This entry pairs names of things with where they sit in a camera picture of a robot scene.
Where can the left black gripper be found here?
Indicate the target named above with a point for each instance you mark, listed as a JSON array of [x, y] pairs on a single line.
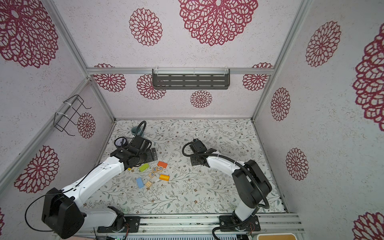
[[150, 157]]

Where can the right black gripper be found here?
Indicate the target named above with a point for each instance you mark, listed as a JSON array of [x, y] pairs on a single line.
[[193, 162]]

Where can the red-orange wooden block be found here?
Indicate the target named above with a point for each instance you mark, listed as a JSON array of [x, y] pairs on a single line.
[[162, 164]]

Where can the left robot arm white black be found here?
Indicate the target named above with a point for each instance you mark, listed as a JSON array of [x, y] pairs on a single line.
[[63, 210]]

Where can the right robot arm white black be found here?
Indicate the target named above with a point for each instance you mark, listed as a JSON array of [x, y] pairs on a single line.
[[252, 185]]

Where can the lime green rectangular block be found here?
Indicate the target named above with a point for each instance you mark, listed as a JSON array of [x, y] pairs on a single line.
[[144, 167]]

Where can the light blue rectangular block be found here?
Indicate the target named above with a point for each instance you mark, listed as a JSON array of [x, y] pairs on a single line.
[[140, 183]]

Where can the orange cylinder block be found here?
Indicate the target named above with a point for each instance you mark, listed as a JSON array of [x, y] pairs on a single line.
[[164, 177]]

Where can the teal ceramic cup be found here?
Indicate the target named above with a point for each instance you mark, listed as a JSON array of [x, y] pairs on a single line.
[[136, 131]]

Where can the black alarm clock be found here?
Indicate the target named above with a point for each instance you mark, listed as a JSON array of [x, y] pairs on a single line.
[[121, 142]]

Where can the orange white box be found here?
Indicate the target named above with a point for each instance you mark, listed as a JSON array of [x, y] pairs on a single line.
[[277, 236]]

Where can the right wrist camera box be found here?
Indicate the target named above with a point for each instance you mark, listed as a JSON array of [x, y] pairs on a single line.
[[196, 145]]

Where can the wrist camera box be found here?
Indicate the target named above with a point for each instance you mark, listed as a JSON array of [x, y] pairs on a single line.
[[196, 145], [140, 143]]

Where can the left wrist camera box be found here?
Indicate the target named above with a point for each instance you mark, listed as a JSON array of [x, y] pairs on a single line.
[[140, 143]]

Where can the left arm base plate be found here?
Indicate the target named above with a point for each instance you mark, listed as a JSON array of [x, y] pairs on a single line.
[[122, 225]]

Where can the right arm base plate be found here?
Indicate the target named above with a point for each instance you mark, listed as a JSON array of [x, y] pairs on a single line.
[[240, 224]]

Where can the dark grey wall shelf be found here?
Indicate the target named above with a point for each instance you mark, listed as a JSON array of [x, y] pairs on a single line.
[[191, 79]]

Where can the black wire wall rack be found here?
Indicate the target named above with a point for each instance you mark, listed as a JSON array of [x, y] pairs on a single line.
[[65, 117]]

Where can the aluminium front rail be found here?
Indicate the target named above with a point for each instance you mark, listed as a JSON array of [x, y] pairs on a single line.
[[202, 224]]

